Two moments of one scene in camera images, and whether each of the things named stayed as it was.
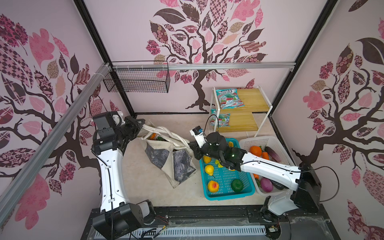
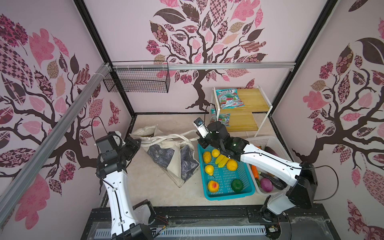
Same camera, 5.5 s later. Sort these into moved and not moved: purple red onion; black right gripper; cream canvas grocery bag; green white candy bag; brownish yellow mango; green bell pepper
Moved: black right gripper; cream canvas grocery bag
Not moved: purple red onion; green bell pepper; brownish yellow mango; green white candy bag
